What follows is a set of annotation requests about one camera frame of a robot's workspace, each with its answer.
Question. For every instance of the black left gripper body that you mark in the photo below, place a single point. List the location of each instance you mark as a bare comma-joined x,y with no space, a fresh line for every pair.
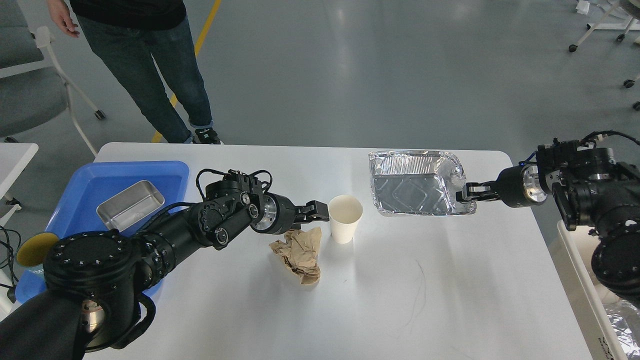
278,215

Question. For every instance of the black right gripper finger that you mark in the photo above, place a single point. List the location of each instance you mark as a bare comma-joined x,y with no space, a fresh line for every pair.
478,192

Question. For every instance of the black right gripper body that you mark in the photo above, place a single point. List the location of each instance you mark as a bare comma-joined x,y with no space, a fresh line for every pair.
520,186

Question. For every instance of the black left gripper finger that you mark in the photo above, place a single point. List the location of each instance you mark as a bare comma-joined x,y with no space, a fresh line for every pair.
299,227
313,211

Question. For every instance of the brown paper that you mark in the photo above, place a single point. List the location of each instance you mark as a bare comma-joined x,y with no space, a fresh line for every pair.
298,252

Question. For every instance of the white paper cup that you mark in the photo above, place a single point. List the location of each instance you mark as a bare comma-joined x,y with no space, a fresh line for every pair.
345,211

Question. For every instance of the aluminium foil tray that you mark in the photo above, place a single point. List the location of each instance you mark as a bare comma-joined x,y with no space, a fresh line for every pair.
417,182

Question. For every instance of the square steel tray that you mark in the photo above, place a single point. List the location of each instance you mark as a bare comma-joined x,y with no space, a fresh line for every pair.
130,206

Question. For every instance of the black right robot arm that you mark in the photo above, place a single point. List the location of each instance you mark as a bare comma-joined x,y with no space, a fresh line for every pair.
590,188

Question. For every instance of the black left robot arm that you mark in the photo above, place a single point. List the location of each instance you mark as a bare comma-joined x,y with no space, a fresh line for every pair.
96,280

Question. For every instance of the person's right hand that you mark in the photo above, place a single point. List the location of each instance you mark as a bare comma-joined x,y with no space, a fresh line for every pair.
60,15

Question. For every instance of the white bin right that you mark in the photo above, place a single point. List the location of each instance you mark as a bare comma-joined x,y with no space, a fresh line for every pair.
571,254

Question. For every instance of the crumpled foil in bin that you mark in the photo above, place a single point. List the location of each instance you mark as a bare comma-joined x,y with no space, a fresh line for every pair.
624,318

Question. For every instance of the blue plastic tray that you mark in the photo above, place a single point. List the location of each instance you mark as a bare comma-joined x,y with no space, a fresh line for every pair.
97,182

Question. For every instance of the white wheeled rack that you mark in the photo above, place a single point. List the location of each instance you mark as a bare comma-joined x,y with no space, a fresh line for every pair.
629,23

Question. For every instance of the standing person dark clothes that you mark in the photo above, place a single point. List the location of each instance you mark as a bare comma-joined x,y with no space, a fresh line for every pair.
148,46

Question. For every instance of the teal mug yellow inside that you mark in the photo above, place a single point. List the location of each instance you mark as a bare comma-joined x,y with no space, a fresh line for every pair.
33,252

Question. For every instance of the white side table left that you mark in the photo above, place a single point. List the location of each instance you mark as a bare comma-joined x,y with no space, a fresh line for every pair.
14,157

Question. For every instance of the grey office chair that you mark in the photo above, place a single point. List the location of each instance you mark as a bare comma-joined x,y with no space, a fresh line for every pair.
33,97

